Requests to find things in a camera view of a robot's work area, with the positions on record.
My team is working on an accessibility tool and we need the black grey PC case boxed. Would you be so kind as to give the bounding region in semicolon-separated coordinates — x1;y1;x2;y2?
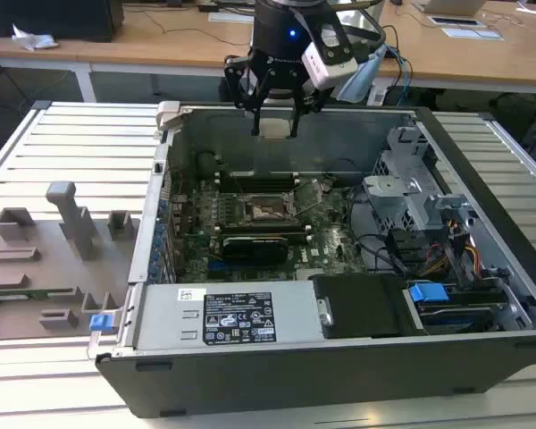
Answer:
87;101;536;419

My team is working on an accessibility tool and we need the wooden desk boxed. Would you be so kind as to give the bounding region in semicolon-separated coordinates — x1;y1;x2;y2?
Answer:
0;0;536;97

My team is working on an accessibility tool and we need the grey case latch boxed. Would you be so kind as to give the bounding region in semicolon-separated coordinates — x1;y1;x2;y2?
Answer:
154;100;182;131

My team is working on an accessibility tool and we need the green RAM stick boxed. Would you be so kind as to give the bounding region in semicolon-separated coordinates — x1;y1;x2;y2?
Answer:
0;288;75;301

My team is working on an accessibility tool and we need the pale blue teach pendant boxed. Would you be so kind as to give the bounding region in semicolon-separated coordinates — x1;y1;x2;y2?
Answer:
337;44;388;103

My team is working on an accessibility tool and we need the CPU socket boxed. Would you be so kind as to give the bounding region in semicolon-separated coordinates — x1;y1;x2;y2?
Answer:
242;190;303;226

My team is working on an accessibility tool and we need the silver laptop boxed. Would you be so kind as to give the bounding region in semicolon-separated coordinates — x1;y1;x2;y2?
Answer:
413;0;486;17

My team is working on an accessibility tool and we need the black plastic shroud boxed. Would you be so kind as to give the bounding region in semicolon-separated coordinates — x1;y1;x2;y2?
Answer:
310;273;428;341

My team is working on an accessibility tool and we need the grey parts rack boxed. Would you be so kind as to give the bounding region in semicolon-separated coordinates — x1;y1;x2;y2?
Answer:
0;181;144;343

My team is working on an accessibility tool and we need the blue plastic latch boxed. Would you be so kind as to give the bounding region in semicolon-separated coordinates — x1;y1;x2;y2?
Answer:
90;314;117;334

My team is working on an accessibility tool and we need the hard disk in blue carrier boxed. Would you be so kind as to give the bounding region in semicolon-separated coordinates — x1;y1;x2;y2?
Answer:
406;281;508;334

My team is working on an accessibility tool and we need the white desk cable hatch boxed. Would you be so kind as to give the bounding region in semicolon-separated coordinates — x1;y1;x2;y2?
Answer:
428;15;483;28
441;26;505;42
207;12;256;23

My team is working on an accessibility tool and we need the small white box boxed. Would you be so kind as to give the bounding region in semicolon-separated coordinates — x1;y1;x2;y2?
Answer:
366;85;389;106

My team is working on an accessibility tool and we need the black graphics card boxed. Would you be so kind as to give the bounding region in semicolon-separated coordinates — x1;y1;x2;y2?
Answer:
222;235;290;271

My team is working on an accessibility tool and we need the crumpled white paper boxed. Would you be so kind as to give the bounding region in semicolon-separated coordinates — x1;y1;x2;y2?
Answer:
11;22;59;51

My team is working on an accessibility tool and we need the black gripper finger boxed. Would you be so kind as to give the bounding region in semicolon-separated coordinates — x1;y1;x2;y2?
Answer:
289;76;328;139
223;53;273;138

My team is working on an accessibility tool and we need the black computer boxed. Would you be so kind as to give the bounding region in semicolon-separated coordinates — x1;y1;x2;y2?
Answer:
0;0;125;44

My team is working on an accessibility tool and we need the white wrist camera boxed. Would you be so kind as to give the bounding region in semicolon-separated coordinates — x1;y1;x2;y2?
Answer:
301;24;358;89

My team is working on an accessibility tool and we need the grey metal drive cage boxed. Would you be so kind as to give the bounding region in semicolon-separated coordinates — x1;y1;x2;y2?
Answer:
361;124;474;234

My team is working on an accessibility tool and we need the silver CPU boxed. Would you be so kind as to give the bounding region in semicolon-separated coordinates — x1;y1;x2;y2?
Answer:
258;118;295;141

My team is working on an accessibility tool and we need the yellow power wire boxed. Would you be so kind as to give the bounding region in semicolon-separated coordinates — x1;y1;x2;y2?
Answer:
466;239;482;273

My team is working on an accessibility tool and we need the blue cable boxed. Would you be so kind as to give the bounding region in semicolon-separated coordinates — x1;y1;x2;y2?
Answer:
383;44;415;90

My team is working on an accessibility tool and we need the green motherboard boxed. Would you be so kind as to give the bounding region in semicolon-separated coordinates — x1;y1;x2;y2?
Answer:
169;175;373;285

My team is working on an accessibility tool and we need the grey power supply unit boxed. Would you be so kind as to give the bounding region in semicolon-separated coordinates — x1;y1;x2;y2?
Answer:
129;280;327;350

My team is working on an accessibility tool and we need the metal locking lever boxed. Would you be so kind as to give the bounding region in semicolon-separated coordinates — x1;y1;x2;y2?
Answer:
230;172;248;201

